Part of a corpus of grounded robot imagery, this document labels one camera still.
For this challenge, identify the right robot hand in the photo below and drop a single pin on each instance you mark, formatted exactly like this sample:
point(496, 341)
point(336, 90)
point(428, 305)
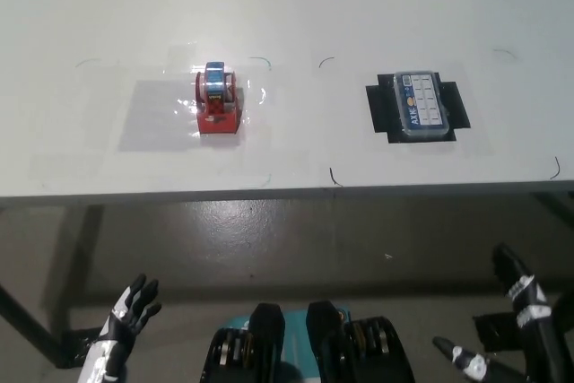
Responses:
point(542, 347)

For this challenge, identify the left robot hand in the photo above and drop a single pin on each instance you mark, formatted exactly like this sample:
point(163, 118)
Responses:
point(125, 311)

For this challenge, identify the blue gum blister pack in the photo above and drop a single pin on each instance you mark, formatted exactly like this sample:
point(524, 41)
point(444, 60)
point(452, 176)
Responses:
point(421, 105)

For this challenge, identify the red tape dispenser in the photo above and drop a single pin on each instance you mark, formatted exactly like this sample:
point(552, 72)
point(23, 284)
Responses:
point(215, 120)

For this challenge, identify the black tape patch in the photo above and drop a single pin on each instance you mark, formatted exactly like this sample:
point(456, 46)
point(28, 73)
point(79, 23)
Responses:
point(381, 107)

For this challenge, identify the black floor foot plate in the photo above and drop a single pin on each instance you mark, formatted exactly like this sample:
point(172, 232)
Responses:
point(498, 331)

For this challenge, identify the grey table leg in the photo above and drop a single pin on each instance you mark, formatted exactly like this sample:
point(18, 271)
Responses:
point(78, 257)

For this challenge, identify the black diagonal frame bar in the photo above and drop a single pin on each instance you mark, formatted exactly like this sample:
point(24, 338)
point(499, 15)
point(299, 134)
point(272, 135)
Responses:
point(31, 324)
point(568, 300)

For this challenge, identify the black under-table frame bar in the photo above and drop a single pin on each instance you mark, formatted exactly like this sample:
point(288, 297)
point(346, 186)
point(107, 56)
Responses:
point(556, 206)

